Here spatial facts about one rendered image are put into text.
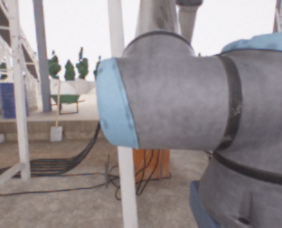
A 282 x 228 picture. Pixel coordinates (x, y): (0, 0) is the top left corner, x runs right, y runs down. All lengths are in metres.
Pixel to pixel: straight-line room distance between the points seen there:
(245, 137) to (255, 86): 0.06
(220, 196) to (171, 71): 0.20
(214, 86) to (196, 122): 0.05
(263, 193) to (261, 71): 0.16
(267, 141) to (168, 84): 0.14
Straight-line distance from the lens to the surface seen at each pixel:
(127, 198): 0.86
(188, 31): 0.82
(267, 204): 0.28
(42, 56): 5.83
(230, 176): 0.29
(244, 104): 0.22
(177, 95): 0.19
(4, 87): 5.01
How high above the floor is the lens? 1.05
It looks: 9 degrees down
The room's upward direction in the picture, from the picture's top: straight up
